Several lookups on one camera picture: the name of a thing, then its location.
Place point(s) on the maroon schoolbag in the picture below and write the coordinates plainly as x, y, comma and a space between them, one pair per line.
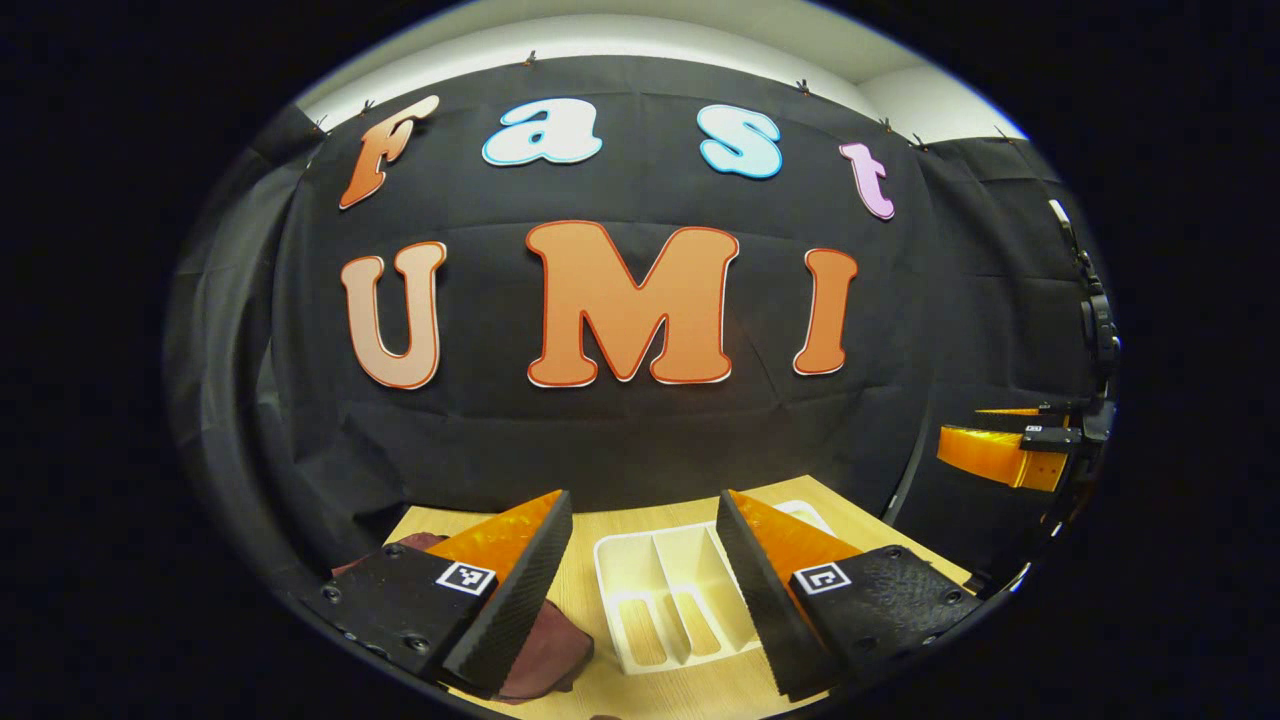
555, 650

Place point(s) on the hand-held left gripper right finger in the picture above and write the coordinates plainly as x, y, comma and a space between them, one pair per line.
765, 600

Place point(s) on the white bookshelf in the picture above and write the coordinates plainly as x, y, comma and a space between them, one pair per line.
680, 580

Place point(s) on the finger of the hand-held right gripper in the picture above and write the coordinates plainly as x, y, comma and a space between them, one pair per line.
985, 455
1050, 410

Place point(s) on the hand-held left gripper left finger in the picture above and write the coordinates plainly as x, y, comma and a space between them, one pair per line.
520, 600

